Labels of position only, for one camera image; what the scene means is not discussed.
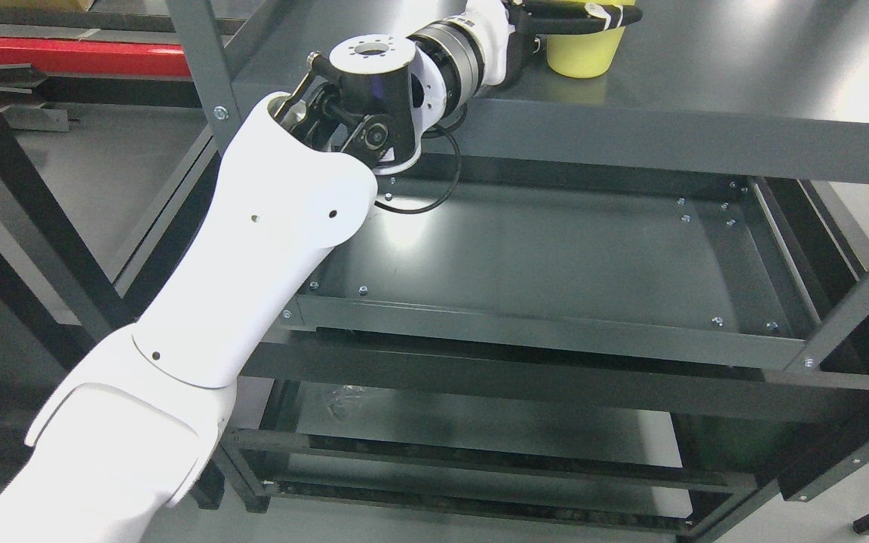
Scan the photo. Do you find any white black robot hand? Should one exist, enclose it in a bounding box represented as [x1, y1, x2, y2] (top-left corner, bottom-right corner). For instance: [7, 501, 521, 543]
[465, 0, 643, 87]

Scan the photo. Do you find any yellow plastic cup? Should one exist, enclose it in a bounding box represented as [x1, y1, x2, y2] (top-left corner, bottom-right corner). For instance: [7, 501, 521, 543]
[546, 1, 642, 78]

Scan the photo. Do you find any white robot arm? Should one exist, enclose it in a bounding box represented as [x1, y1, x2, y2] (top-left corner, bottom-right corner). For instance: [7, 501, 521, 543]
[0, 8, 510, 542]

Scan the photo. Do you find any dark grey metal shelf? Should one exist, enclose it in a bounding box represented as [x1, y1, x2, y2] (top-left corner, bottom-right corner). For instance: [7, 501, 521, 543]
[193, 1, 869, 542]

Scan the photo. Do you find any red metal beam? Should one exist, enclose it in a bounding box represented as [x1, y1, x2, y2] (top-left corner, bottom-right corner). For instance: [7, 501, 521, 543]
[0, 37, 191, 78]

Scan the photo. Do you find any black metal rack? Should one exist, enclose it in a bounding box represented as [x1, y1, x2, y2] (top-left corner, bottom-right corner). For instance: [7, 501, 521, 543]
[0, 73, 220, 373]

